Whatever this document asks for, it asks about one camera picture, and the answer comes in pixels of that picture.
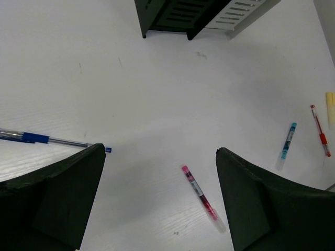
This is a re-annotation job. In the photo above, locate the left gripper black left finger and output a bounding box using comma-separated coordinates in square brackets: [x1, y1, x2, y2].
[1, 144, 106, 250]

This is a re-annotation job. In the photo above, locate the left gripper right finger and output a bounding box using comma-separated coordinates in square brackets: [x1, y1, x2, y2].
[216, 147, 334, 250]

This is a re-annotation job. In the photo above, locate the dark red pen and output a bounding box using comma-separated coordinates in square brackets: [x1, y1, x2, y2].
[181, 165, 226, 233]

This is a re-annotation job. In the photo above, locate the teal blue pen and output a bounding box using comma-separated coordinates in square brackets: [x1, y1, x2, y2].
[276, 122, 297, 170]

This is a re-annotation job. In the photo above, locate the blue ballpoint pen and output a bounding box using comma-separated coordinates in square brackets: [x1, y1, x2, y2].
[0, 127, 113, 154]

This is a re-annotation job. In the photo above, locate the yellow highlighter right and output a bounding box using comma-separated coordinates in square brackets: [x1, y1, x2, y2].
[326, 92, 335, 131]

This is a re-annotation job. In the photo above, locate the white slotted container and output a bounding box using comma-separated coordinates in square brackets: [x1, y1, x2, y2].
[205, 0, 281, 40]

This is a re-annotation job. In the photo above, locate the black slotted container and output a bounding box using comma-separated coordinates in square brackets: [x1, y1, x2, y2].
[135, 0, 230, 40]

